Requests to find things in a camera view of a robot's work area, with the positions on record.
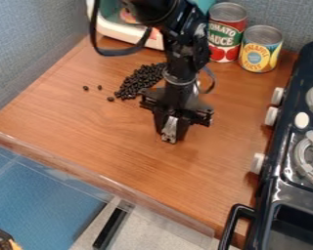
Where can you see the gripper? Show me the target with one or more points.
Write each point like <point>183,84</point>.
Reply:
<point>174,102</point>

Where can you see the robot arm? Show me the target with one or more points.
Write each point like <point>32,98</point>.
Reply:
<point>185,49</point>

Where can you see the pile of black bits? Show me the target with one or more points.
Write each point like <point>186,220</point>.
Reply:
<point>139,81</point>

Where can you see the red tomato can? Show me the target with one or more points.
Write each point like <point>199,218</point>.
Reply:
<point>226,35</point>

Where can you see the yellow pineapple can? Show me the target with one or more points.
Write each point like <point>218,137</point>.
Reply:
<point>260,52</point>

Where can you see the white and teal toy appliance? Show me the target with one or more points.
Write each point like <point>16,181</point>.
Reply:
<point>120,27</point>

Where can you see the black toy stove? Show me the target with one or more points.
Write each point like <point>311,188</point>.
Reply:
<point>296,169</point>

